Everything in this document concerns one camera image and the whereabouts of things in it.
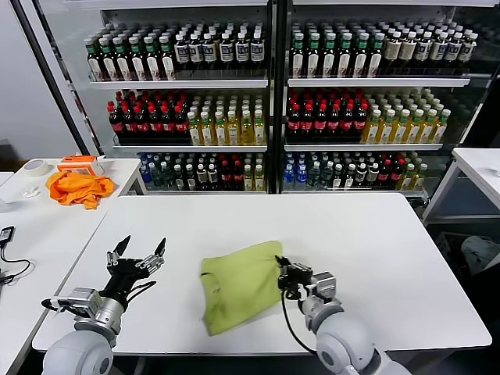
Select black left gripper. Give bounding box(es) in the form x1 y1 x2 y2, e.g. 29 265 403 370
98 234 167 308

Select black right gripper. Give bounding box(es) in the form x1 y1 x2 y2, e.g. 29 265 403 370
274 255 314 300

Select yellow-green t-shirt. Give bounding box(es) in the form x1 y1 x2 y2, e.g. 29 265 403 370
200 241 286 337

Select white side table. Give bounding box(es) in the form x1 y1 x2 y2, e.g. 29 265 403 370
421 147 500 226
0 158 148 214
0 206 111 375

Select crumpled orange cloth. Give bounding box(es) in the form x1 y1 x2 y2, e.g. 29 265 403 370
45 171 117 211

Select orange and white box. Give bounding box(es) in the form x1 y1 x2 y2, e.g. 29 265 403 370
56 155 105 177

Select white shelf board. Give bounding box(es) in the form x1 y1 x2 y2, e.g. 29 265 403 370
287 77 471 88
88 79 270 91
284 143 444 152
112 145 269 153

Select beige masking tape roll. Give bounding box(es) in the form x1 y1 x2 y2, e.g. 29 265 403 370
22 159 52 179

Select green-cap brown drink bottle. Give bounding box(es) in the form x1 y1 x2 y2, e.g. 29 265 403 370
353 32 370 79
85 37 103 82
291 33 306 79
98 36 117 82
143 35 161 82
159 35 177 82
338 32 354 79
369 33 385 79
112 36 132 82
306 33 322 79
322 33 338 79
128 35 146 82

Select grey plastic bag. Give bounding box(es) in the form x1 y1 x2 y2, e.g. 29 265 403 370
460 235 500 274

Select right beverage display fridge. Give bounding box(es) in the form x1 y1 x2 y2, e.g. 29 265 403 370
277 0 473 198

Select beverage display fridge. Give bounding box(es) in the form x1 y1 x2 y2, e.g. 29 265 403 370
62 0 279 196
277 0 473 198

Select left beverage display fridge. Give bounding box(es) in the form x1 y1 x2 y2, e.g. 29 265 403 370
62 0 279 196

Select black-framed glass door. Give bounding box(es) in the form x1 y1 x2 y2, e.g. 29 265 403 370
452 0 500 152
11 0 105 159

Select white-cap blue-label bottle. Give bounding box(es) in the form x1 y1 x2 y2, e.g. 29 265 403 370
445 32 463 73
188 34 203 79
416 30 432 73
459 33 478 73
249 31 265 79
174 34 189 79
219 32 234 79
202 33 217 79
429 31 447 73
234 32 250 79

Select beige-label dark bottle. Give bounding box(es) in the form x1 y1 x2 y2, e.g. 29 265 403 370
384 30 402 73
400 30 417 73

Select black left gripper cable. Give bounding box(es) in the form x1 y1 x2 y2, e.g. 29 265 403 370
127 279 158 302

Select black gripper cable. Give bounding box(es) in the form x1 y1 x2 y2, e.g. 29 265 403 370
127 279 158 302
280 287 320 355

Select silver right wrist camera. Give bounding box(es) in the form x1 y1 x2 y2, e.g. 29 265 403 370
309 272 338 302

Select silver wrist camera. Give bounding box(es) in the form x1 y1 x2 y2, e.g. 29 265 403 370
309 272 338 302
50 287 103 318

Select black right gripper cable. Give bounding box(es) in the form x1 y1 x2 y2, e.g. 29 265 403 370
280 287 320 355

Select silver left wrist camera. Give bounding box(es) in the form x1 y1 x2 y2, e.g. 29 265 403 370
50 287 103 318

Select thin black adapter cable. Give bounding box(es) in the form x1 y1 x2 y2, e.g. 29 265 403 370
0 241 31 286

